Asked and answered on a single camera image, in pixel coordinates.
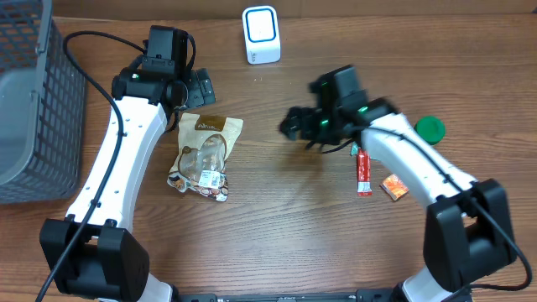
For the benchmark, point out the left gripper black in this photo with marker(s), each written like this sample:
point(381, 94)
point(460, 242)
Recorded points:
point(200, 90)

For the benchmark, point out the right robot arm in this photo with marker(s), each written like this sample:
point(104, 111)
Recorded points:
point(468, 229)

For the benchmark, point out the brown Pantree snack pouch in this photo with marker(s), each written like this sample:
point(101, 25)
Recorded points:
point(204, 143)

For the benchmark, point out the orange snack packet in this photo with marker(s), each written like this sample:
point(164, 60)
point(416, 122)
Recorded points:
point(394, 187)

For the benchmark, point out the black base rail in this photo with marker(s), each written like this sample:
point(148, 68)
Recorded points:
point(285, 298)

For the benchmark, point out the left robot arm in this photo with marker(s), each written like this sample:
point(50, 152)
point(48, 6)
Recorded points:
point(92, 252)

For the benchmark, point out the white barcode scanner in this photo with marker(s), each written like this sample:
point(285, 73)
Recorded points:
point(261, 34)

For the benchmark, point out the light green packet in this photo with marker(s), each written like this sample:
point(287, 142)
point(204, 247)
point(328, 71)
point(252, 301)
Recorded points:
point(355, 149)

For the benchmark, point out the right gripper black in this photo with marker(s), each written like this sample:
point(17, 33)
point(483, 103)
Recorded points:
point(303, 122)

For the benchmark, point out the green lid jar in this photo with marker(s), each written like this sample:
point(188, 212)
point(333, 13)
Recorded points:
point(431, 129)

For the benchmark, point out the grey plastic mesh basket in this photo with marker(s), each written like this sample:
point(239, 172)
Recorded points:
point(43, 104)

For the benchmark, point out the red snack bar wrapper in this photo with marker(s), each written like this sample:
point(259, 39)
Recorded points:
point(363, 174)

